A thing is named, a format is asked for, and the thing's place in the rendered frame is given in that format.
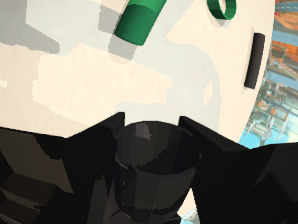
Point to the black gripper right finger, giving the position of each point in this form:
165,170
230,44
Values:
230,173

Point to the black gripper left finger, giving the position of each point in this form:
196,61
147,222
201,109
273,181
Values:
82,165

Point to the green tube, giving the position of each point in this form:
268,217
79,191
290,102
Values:
138,20

